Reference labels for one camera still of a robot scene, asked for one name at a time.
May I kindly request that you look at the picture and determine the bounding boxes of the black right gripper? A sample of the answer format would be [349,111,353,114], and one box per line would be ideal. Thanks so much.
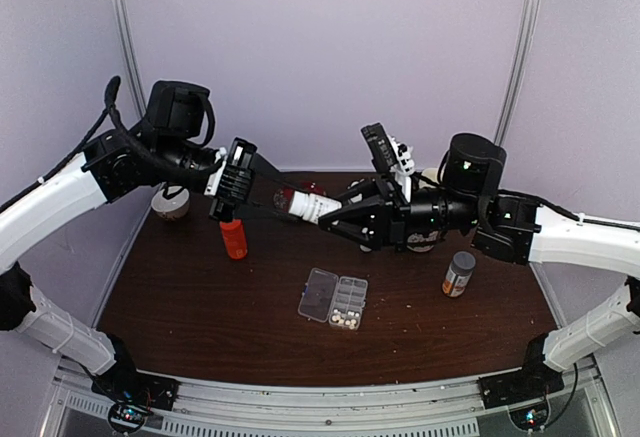
[317,174,483,254]

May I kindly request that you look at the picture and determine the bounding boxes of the orange pill bottle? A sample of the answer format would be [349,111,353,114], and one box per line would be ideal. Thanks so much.
[219,219,248,260]

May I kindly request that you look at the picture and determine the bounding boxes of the small white pill bottle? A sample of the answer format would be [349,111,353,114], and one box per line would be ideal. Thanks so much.
[288,191,342,225]

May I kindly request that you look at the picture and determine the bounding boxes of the clear plastic pill organizer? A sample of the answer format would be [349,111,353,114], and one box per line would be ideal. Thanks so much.
[297,268,368,331]

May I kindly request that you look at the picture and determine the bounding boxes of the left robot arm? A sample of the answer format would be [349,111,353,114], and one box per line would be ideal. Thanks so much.
[1,77,287,402]

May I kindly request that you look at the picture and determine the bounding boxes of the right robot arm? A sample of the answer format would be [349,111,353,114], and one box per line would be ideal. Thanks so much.
[318,124,639,399]

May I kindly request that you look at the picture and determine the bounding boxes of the white pills in organizer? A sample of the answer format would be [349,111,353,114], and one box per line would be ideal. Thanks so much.
[329,309,361,330]

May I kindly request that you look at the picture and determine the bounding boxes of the red floral plate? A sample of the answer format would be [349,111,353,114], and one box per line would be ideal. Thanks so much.
[272,181,329,216]

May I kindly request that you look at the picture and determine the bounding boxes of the floral mug yellow inside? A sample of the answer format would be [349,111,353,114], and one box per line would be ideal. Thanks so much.
[406,231,440,253]

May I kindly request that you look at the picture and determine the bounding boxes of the cream textured mug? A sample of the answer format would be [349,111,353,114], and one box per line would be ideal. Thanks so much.
[421,168,440,183]

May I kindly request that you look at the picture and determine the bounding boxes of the plain white ceramic bowl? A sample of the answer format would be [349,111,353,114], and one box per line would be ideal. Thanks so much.
[151,191,190,221]

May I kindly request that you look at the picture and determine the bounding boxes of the amber bottle grey cap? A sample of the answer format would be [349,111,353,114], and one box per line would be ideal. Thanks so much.
[442,251,476,298]

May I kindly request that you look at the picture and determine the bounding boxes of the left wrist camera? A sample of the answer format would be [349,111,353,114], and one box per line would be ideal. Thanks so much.
[203,147,242,198]

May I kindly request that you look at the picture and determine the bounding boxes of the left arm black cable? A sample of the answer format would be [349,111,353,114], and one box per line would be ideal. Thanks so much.
[39,75,221,193]

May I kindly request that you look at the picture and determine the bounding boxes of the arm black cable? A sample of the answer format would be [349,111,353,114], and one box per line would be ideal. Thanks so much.
[499,189,640,423]
[39,75,221,193]

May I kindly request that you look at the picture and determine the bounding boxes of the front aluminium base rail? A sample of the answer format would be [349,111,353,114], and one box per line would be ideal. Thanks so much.
[39,351,624,437]

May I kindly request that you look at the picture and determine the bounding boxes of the right aluminium frame post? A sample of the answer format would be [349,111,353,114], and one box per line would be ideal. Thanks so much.
[493,0,541,149]

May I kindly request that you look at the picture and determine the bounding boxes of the aluminium frame post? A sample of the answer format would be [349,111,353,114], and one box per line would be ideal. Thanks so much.
[111,0,147,119]
[493,0,541,149]

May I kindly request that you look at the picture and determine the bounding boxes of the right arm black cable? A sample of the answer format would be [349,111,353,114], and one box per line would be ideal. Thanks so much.
[499,189,640,423]

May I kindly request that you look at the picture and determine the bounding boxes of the left aluminium frame post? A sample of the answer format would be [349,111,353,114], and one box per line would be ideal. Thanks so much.
[111,0,147,119]

